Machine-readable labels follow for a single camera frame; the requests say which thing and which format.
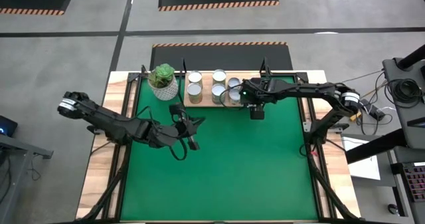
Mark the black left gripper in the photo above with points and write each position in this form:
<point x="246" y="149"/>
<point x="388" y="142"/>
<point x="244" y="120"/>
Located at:
<point x="181" y="131"/>

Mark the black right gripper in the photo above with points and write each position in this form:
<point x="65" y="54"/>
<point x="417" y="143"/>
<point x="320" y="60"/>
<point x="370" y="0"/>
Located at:
<point x="255" y="91"/>

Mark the short salmon can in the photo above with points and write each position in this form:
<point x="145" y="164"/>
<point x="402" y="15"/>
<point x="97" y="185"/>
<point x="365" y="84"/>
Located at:
<point x="234" y="95"/>

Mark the orange pineapple can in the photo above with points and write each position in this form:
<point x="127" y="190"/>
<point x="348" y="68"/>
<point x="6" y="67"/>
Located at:
<point x="194" y="90"/>

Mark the blue peas can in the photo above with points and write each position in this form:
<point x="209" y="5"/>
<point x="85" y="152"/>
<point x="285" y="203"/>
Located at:
<point x="218" y="90"/>

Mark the silver can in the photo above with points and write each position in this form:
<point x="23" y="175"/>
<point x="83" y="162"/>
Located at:
<point x="195" y="76"/>

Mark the green peach can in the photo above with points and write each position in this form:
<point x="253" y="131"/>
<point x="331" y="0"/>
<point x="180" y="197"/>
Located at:
<point x="219" y="75"/>

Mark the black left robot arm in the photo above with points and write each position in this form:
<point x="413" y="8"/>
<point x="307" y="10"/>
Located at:
<point x="106" y="121"/>

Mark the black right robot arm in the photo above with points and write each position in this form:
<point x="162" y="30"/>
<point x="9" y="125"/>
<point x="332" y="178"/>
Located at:
<point x="315" y="89"/>

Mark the potted succulent patterned white pot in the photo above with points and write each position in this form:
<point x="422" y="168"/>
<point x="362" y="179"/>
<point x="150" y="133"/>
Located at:
<point x="162" y="81"/>

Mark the black power adapter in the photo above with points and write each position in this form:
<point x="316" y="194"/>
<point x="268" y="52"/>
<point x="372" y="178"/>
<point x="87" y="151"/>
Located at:
<point x="372" y="109"/>

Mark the white paper sheet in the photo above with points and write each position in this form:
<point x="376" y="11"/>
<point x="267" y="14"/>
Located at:
<point x="363" y="164"/>

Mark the black diagonal beam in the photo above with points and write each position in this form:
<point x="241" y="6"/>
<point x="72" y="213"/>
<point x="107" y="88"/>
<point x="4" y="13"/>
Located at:
<point x="375" y="147"/>

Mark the grey desk metal legs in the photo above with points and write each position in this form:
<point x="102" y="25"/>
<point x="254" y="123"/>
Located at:
<point x="16" y="157"/>

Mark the dark screen device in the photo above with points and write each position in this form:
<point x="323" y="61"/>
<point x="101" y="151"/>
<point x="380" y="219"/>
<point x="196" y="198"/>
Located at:
<point x="7" y="126"/>

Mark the black computer mouse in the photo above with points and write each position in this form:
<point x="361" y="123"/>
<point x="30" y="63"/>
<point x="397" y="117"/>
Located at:
<point x="393" y="209"/>

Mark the black keyboard coloured keys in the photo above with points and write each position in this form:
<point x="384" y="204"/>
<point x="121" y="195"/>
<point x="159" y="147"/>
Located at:
<point x="415" y="184"/>

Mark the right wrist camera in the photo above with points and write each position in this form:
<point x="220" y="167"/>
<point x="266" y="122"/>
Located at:
<point x="257" y="112"/>

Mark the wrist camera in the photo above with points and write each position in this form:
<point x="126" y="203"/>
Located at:
<point x="257" y="112"/>
<point x="193" y="143"/>

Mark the wooden shelf black metal frame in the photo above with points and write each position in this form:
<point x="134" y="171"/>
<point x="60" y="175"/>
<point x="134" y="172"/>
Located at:
<point x="206" y="102"/>

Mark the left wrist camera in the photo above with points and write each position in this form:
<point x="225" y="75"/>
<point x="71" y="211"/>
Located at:
<point x="193" y="143"/>

